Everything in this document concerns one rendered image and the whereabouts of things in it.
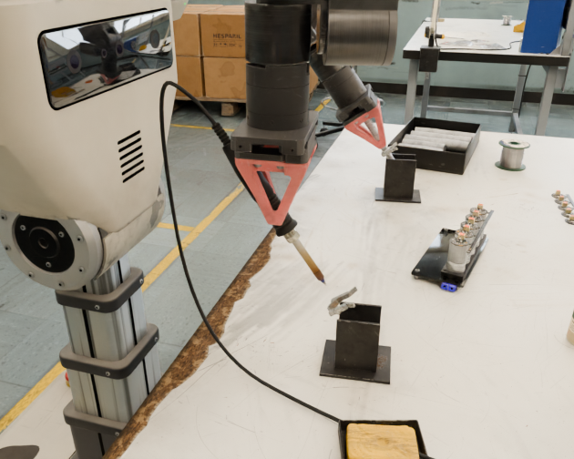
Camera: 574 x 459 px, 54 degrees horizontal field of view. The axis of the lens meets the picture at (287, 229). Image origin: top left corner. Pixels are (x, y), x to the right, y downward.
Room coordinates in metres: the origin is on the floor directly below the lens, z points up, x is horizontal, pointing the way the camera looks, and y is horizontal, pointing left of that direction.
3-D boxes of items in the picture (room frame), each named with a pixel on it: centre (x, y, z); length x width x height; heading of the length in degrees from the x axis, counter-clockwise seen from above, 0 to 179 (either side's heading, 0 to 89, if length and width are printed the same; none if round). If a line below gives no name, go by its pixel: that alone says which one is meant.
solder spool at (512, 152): (1.13, -0.47, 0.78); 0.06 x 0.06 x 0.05
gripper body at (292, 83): (0.51, 0.01, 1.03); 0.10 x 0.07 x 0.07; 170
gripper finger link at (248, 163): (0.51, 0.01, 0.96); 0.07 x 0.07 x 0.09; 80
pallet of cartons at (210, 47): (4.67, 0.38, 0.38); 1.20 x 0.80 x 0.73; 79
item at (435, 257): (0.72, -0.24, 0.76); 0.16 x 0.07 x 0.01; 151
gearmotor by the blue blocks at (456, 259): (0.67, -0.23, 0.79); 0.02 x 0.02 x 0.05
